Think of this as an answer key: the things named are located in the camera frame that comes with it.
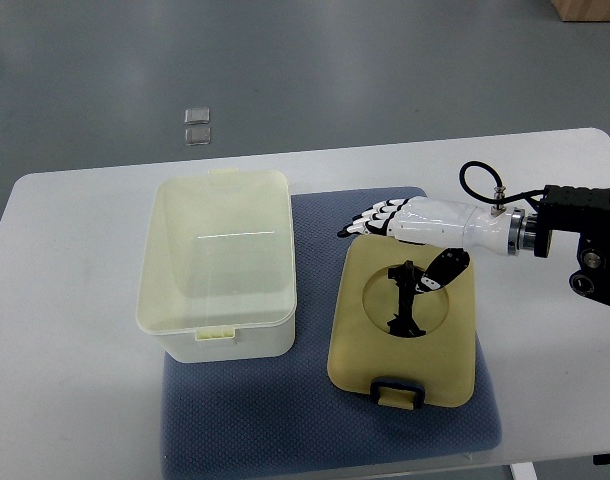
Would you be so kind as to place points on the wooden box corner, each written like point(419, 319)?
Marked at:
point(583, 10)

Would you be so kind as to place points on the blue grey fabric mat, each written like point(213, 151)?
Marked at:
point(262, 417)

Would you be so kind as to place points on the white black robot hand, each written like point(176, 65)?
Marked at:
point(455, 227)

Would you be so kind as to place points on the yellow box lid black handle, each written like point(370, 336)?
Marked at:
point(404, 329)

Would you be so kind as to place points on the white table leg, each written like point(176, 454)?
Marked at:
point(523, 471)

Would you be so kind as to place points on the upper metal floor plate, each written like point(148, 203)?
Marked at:
point(197, 115)

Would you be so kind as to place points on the white storage box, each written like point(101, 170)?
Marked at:
point(218, 279)

